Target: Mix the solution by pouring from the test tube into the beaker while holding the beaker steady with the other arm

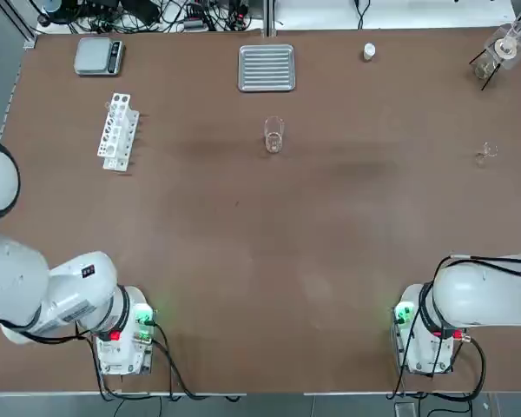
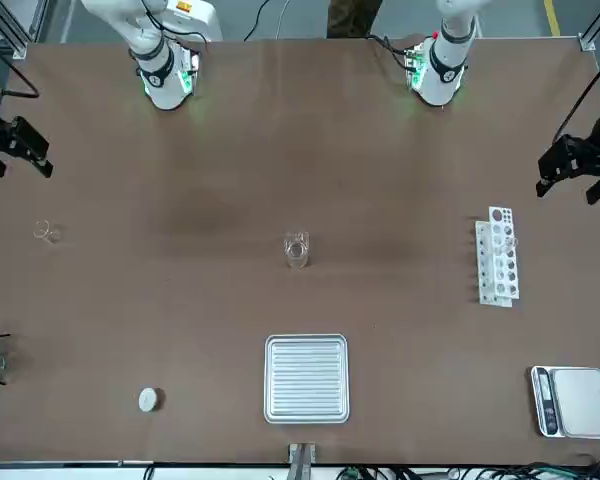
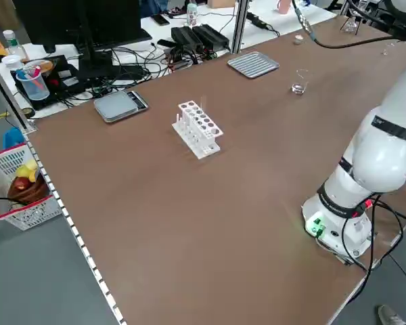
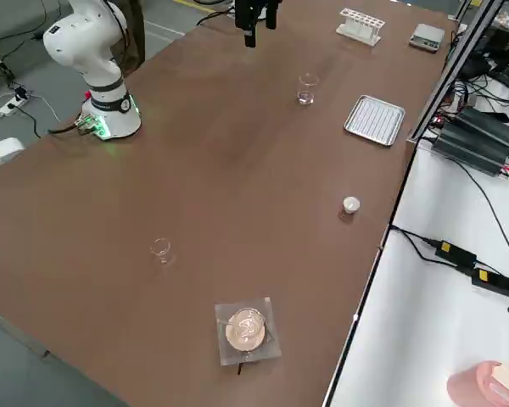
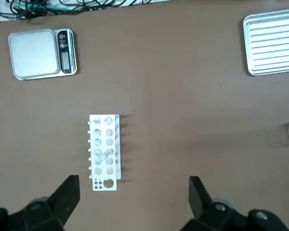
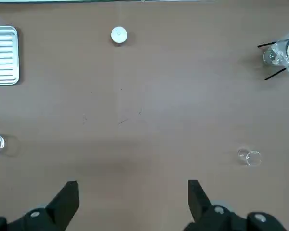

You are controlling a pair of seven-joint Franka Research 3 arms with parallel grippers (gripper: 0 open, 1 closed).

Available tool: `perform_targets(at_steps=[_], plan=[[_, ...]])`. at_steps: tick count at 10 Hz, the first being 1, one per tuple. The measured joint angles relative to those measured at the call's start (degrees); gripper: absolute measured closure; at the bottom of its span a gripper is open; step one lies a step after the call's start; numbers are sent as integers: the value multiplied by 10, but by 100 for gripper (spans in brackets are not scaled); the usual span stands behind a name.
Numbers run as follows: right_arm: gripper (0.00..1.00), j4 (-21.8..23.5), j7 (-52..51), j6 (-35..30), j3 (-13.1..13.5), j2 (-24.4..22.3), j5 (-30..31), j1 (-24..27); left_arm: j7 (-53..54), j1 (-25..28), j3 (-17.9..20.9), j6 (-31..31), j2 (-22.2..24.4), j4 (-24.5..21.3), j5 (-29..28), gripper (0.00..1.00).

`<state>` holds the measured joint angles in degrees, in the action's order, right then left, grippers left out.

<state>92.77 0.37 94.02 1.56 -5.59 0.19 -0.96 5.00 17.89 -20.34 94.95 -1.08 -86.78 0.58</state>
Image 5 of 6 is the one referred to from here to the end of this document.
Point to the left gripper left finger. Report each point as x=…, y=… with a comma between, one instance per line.
x=45, y=216

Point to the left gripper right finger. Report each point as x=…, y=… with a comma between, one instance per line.
x=214, y=219

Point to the clear glass test tube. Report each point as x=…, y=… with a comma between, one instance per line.
x=106, y=155

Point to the white test tube rack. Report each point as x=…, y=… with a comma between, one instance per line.
x=103, y=134

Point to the silver digital scale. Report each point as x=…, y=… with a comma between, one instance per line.
x=32, y=54

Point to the ribbed metal tray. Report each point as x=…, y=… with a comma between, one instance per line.
x=274, y=43

